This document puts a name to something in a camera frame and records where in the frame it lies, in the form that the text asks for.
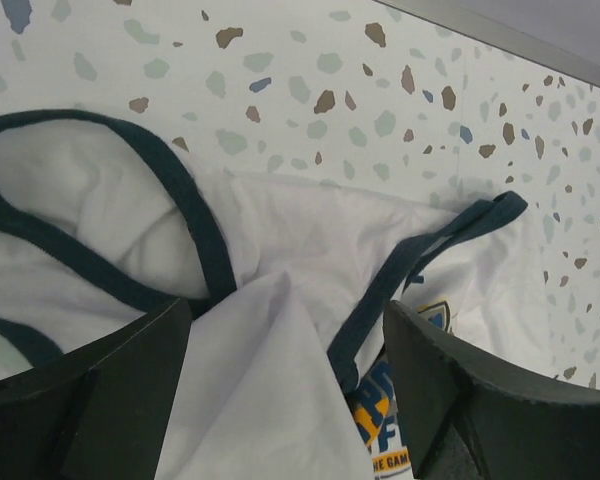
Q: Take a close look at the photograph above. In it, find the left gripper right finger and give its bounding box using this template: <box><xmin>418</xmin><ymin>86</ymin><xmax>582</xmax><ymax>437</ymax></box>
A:
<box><xmin>383</xmin><ymin>301</ymin><xmax>600</xmax><ymax>479</ymax></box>

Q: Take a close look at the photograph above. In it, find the white motorcycle print tank top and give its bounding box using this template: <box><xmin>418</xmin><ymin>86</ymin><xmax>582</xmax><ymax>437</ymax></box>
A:
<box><xmin>0</xmin><ymin>110</ymin><xmax>552</xmax><ymax>479</ymax></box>

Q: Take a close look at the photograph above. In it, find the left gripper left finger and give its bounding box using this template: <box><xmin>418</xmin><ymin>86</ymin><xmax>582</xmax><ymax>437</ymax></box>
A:
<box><xmin>0</xmin><ymin>299</ymin><xmax>192</xmax><ymax>479</ymax></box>

